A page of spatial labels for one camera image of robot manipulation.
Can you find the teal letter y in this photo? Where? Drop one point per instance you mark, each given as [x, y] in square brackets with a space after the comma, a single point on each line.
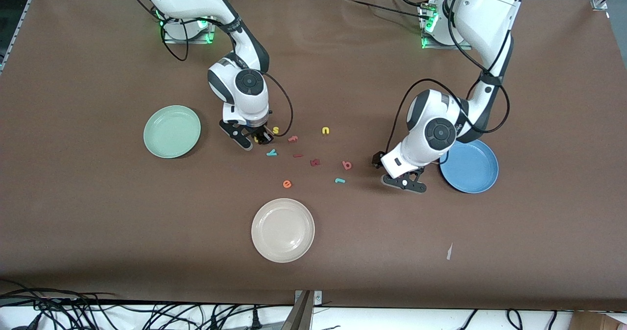
[271, 152]

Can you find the red letter b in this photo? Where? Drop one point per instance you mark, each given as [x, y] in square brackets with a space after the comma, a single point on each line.
[347, 164]

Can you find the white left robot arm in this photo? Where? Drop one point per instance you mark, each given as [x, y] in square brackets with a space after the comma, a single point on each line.
[490, 11]

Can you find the brown table cover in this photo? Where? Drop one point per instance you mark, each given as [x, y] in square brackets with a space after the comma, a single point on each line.
[313, 75]

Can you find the light green plate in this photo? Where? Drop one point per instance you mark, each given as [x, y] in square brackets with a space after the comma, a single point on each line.
[172, 131]

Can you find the blue plate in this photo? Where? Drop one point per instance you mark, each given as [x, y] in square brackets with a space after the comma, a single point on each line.
[470, 173]

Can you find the cream white plate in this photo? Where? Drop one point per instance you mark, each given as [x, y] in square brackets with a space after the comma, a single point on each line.
[283, 230]

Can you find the white tape scrap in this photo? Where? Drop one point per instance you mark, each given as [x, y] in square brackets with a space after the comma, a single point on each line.
[449, 251]

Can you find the grey slanted beam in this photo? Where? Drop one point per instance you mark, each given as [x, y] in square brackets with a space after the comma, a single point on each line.
[299, 318]

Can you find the black power plug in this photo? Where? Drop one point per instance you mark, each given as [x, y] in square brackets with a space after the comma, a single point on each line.
[254, 320]

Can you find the cardboard box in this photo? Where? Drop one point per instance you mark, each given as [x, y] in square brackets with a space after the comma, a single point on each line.
[588, 322]

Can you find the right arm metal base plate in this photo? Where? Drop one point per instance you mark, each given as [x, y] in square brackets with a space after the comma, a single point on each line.
[188, 41]

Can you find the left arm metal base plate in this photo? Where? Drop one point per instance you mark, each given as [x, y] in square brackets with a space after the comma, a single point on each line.
[433, 47]

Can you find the silver metal bracket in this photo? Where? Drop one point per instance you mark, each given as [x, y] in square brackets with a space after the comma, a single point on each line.
[317, 298]

